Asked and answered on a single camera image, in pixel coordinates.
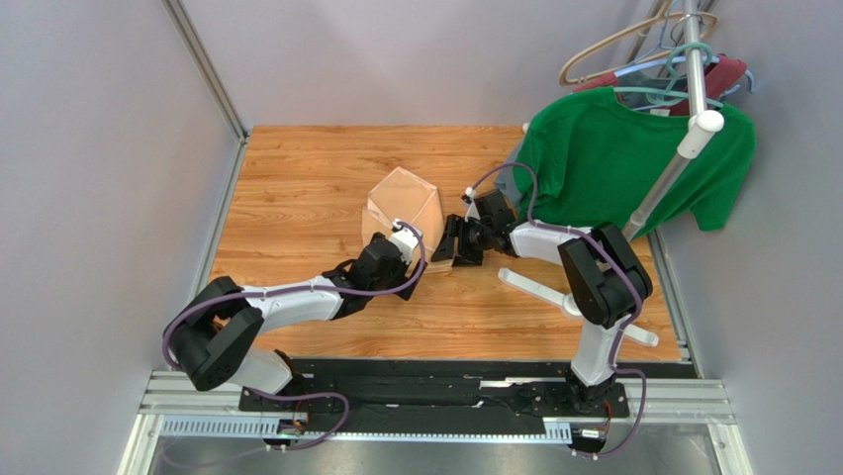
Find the beige cloth napkin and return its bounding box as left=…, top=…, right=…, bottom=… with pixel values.
left=361, top=167, right=452, bottom=273

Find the light blue hanger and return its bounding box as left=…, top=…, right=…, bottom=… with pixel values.
left=614, top=54, right=757, bottom=97

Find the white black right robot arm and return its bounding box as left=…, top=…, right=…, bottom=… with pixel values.
left=431, top=189, right=659, bottom=402

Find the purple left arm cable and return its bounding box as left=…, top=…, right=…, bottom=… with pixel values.
left=161, top=220, right=429, bottom=452

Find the aluminium frame rail left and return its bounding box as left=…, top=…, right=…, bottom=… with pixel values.
left=161, top=0, right=249, bottom=143

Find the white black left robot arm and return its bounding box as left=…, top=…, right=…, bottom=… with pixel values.
left=162, top=221, right=426, bottom=395

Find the teal plastic hanger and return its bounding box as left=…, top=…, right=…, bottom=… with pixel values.
left=612, top=42, right=715, bottom=112

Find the silver white clothes rack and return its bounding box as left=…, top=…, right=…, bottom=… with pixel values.
left=498, top=0, right=725, bottom=348

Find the green t-shirt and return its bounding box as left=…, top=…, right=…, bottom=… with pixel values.
left=511, top=87, right=757, bottom=235

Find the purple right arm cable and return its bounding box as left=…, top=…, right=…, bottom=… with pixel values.
left=464, top=162, right=650, bottom=460

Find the aluminium front rail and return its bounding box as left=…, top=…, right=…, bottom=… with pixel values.
left=119, top=358, right=752, bottom=474

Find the red garment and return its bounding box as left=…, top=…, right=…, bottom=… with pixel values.
left=573, top=58, right=748, bottom=116

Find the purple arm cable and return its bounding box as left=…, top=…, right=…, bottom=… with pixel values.
left=464, top=162, right=650, bottom=460
left=161, top=220, right=429, bottom=452

